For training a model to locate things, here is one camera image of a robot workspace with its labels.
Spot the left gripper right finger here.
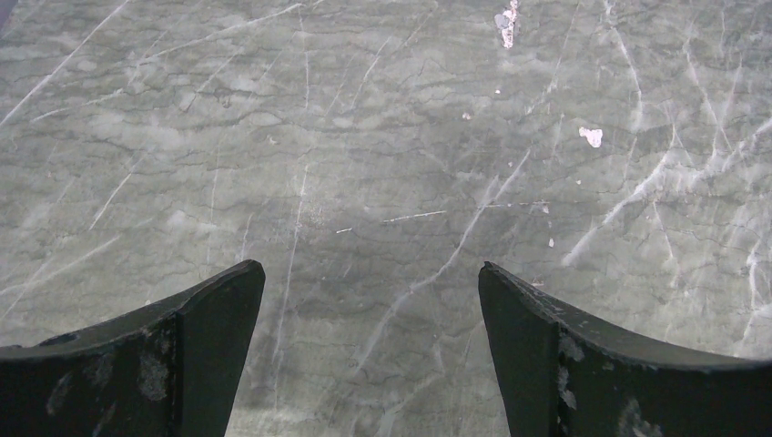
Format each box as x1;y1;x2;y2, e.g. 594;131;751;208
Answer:
478;262;771;436

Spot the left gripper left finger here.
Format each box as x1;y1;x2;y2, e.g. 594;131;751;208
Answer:
1;259;266;436

